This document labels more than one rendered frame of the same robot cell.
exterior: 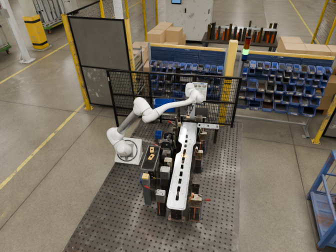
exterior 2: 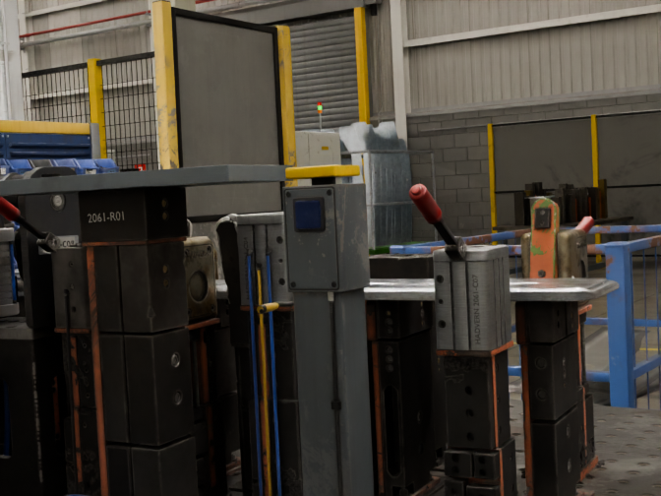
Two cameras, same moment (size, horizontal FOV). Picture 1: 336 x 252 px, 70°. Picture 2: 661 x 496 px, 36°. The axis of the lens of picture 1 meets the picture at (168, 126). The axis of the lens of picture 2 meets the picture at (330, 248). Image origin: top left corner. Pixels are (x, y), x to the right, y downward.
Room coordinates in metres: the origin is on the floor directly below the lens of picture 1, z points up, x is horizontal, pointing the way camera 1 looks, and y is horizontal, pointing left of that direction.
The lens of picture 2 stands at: (1.22, 1.26, 1.13)
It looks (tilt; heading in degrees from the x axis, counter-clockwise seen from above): 3 degrees down; 288
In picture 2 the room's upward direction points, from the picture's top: 3 degrees counter-clockwise
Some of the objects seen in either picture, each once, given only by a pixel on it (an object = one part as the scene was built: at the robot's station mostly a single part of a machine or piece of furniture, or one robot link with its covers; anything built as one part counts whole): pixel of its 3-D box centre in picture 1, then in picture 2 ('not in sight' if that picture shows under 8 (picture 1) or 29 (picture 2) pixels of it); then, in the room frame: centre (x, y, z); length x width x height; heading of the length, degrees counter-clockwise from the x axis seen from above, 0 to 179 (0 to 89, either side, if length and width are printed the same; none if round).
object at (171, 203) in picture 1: (184, 157); (172, 286); (1.97, -0.18, 1.00); 1.38 x 0.22 x 0.02; 170
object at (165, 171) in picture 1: (165, 181); (286, 370); (1.70, 0.04, 0.90); 0.13 x 0.10 x 0.41; 80
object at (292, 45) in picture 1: (303, 75); not in sight; (4.64, -2.92, 0.67); 1.20 x 0.80 x 1.35; 76
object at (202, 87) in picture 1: (199, 91); not in sight; (2.98, -0.46, 1.30); 0.23 x 0.02 x 0.31; 80
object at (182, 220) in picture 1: (176, 210); (551, 402); (1.37, -0.07, 0.84); 0.18 x 0.06 x 0.29; 80
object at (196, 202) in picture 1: (195, 207); (557, 352); (1.38, -0.26, 0.88); 0.15 x 0.11 x 0.36; 80
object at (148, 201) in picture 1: (147, 190); (333, 389); (1.57, 0.24, 0.92); 0.08 x 0.08 x 0.44; 80
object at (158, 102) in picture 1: (164, 105); not in sight; (2.95, 0.04, 1.09); 0.30 x 0.17 x 0.13; 86
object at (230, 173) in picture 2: (151, 157); (131, 181); (1.82, 0.19, 1.16); 0.37 x 0.14 x 0.02; 170
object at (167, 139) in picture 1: (168, 151); (21, 336); (2.13, 0.00, 0.94); 0.18 x 0.13 x 0.49; 170
